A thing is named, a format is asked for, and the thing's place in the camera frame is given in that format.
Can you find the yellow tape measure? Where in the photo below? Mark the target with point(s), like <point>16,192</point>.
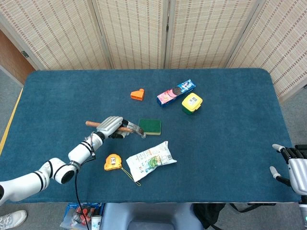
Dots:
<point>112,163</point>

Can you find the orange plastic block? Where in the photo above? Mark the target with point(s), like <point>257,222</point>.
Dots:
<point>137,95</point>

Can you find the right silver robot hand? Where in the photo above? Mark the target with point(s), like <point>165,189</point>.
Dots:
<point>298,175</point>

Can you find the black bag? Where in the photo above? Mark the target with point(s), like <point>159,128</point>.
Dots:
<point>208,214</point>

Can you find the green bin yellow lid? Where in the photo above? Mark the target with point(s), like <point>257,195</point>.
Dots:
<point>192,101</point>

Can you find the yellow floor tape strip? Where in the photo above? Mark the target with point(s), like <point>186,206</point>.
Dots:
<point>10,119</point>

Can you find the brown wooden door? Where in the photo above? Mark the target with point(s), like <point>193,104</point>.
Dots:
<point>12,60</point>

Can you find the metal door hinge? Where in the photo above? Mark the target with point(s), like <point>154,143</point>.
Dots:
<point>25,54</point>

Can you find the woven folding screen panel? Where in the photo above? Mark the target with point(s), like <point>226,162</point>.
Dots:
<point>134,33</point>
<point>206,33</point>
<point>278,43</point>
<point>55,33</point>

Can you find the white sneaker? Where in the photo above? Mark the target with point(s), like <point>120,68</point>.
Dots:
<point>12,219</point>

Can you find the white paper cup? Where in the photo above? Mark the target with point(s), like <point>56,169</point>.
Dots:
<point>96,222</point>

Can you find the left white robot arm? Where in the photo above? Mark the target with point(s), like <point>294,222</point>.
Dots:
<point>79,152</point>

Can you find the blue cookie box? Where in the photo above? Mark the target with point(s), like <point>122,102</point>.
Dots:
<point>175,93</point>

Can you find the green yellow sponge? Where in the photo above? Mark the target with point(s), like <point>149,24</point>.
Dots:
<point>149,125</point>

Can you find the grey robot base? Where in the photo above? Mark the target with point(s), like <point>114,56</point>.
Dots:
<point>151,215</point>

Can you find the white snack bag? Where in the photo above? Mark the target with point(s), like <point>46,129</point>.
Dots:
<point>148,163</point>

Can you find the blue box of tools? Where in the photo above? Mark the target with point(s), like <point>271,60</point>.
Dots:
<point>72,213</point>

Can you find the blue felt table cover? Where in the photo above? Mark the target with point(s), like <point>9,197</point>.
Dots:
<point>216,143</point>

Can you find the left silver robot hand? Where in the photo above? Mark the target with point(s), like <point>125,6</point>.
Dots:
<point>109,125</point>

